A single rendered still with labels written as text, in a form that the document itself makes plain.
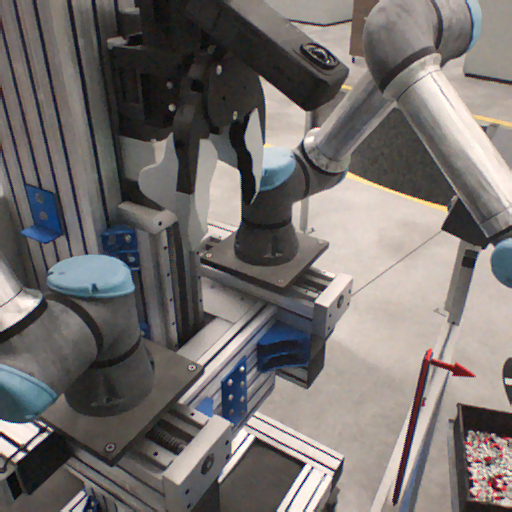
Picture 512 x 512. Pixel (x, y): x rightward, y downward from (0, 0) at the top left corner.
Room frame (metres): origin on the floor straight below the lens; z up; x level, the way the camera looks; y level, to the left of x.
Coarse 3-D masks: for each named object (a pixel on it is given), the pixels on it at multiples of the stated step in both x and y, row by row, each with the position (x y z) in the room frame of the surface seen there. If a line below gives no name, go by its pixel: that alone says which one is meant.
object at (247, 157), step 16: (256, 112) 0.43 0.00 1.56; (240, 128) 0.42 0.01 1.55; (256, 128) 0.43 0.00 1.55; (224, 144) 0.45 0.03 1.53; (240, 144) 0.42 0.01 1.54; (256, 144) 0.43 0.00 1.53; (224, 160) 0.45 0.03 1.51; (240, 160) 0.43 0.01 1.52; (256, 160) 0.43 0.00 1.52; (256, 176) 0.43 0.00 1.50; (256, 192) 0.43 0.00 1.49
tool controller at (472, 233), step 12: (504, 132) 1.25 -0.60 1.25; (504, 144) 1.18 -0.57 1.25; (504, 156) 1.11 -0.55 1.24; (456, 204) 1.07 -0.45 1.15; (456, 216) 1.07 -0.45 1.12; (468, 216) 1.06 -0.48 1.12; (444, 228) 1.08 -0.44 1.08; (456, 228) 1.07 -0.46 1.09; (468, 228) 1.06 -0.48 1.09; (480, 228) 1.04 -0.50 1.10; (468, 240) 1.05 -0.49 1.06; (480, 240) 1.04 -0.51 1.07
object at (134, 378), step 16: (128, 352) 0.61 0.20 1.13; (144, 352) 0.64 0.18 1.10; (96, 368) 0.58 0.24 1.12; (112, 368) 0.59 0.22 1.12; (128, 368) 0.60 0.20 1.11; (144, 368) 0.62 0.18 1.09; (80, 384) 0.58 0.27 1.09; (96, 384) 0.58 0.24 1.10; (112, 384) 0.58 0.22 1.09; (128, 384) 0.59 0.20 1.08; (144, 384) 0.60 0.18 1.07; (80, 400) 0.57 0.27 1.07; (96, 400) 0.57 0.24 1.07; (112, 400) 0.58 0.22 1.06; (128, 400) 0.58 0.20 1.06
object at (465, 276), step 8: (472, 256) 1.00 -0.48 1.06; (464, 272) 1.00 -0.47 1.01; (472, 272) 0.99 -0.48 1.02; (464, 280) 1.01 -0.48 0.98; (456, 288) 1.00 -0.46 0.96; (464, 288) 0.99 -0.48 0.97; (456, 296) 1.00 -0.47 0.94; (464, 296) 0.99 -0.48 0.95; (456, 304) 1.00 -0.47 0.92; (464, 304) 0.99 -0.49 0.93; (456, 312) 1.00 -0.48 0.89; (448, 320) 1.00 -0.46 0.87; (456, 320) 0.99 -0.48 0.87
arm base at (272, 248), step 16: (240, 224) 1.05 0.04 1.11; (256, 224) 1.00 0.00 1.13; (272, 224) 1.00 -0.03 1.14; (288, 224) 1.02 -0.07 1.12; (240, 240) 1.02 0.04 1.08; (256, 240) 1.00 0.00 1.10; (272, 240) 1.00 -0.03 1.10; (288, 240) 1.01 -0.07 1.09; (240, 256) 1.01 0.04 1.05; (256, 256) 0.99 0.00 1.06; (272, 256) 0.98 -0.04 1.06; (288, 256) 1.00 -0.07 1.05
